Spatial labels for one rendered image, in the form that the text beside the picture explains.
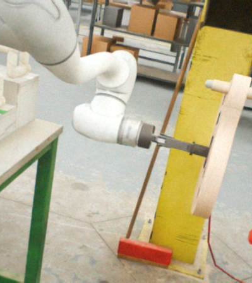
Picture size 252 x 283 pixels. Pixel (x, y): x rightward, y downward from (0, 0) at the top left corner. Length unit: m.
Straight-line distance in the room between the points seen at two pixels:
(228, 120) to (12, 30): 0.60
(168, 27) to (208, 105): 3.91
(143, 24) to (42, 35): 5.34
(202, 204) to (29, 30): 0.63
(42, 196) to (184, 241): 1.06
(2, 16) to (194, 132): 1.57
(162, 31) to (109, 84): 4.78
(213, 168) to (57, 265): 1.45
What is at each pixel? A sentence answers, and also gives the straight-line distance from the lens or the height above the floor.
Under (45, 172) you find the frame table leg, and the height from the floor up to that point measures 0.75.
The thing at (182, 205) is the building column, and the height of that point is 0.37.
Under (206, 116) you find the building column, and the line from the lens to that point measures 2.18.
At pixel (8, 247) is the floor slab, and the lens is 2.50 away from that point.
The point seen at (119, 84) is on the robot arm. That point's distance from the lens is 1.27.
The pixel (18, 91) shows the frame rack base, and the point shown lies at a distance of 1.47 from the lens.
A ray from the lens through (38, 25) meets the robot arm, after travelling 0.77.
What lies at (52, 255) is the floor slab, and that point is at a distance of 2.46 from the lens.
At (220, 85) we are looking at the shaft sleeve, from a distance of 1.23.
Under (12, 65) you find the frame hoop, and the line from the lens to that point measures 1.48.
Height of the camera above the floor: 1.52
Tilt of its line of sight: 22 degrees down
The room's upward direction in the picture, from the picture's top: 11 degrees clockwise
